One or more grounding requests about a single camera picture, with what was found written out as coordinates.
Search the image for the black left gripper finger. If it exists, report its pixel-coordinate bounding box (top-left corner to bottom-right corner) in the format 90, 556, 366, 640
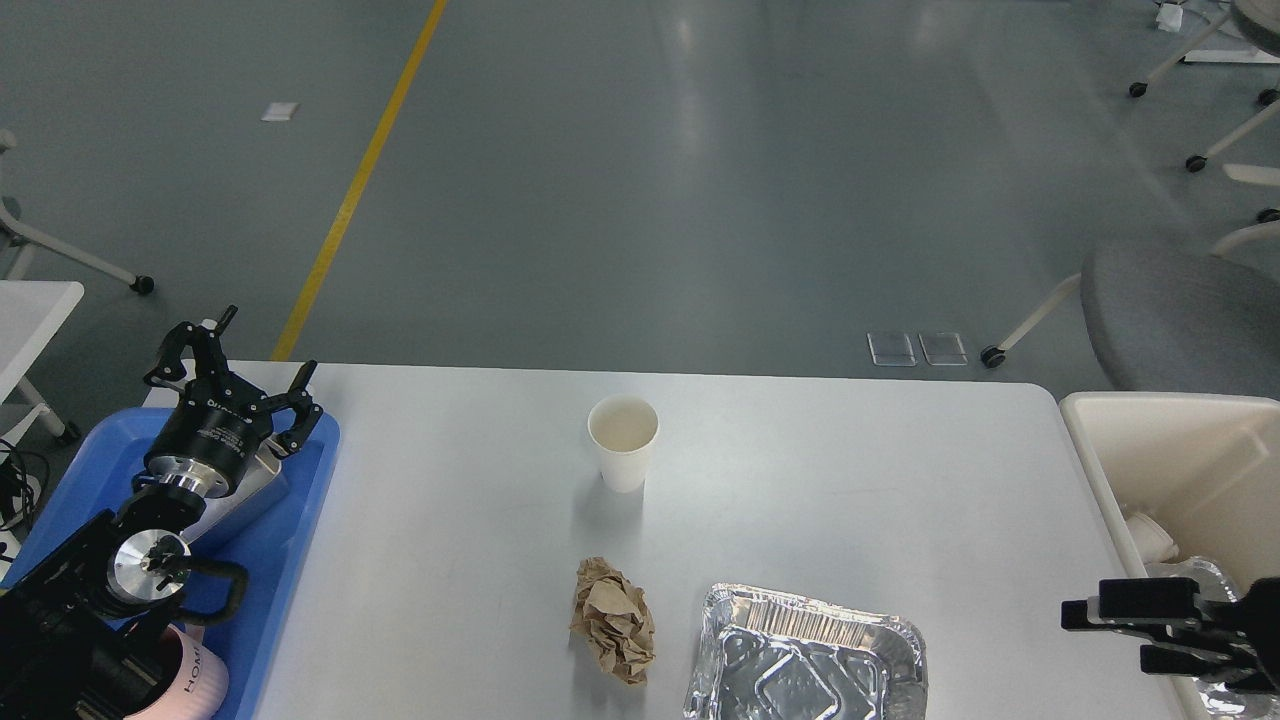
265, 361, 324, 457
143, 305, 239, 401

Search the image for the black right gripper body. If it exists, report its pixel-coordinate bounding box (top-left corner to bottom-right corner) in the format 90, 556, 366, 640
1236, 578, 1279, 691

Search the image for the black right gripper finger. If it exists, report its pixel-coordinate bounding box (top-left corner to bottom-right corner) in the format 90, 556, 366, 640
1140, 643, 1251, 682
1061, 577, 1242, 632

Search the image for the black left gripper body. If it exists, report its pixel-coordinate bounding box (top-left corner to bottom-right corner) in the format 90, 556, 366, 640
145, 380, 282, 498

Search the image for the stainless steel square dish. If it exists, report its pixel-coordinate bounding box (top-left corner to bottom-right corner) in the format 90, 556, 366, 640
180, 439, 289, 553

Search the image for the pink ribbed mug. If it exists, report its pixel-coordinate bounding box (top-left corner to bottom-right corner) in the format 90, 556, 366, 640
125, 625, 229, 719

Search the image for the white paper cup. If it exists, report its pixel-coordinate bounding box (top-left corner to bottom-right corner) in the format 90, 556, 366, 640
588, 395, 660, 495

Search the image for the aluminium foil tray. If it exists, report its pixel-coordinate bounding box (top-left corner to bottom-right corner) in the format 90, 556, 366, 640
684, 583, 929, 719

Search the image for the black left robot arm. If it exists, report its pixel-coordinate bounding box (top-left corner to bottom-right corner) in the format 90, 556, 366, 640
3, 306, 324, 719

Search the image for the small white cup in bin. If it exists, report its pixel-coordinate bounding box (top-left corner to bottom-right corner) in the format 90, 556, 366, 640
1124, 512, 1181, 566

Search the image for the blue plastic tray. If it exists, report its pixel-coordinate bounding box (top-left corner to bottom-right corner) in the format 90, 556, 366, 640
3, 407, 340, 719

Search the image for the white plastic bin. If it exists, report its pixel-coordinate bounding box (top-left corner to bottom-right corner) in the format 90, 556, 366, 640
1060, 392, 1277, 719

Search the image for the white side table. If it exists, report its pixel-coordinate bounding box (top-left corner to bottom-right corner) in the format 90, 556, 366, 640
1, 281, 84, 446

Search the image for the white paper on floor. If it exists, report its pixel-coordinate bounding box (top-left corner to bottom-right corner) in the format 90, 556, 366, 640
260, 102, 300, 123

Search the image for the grey office chair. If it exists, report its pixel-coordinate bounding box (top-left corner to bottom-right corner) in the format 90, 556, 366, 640
979, 243, 1279, 398

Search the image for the right floor outlet plate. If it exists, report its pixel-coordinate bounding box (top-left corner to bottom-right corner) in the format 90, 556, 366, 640
916, 332, 969, 366

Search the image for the floor outlet plate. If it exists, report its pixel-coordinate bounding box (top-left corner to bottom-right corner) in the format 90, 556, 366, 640
916, 332, 969, 366
867, 331, 918, 368

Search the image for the crumpled brown paper ball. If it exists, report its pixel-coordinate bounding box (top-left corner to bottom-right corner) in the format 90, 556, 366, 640
570, 556, 657, 685

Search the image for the left floor outlet plate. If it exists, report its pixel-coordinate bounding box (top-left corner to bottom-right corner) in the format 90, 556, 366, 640
867, 331, 918, 368

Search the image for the white chair legs top right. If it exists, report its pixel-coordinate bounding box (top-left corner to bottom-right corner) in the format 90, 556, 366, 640
1128, 0, 1280, 256

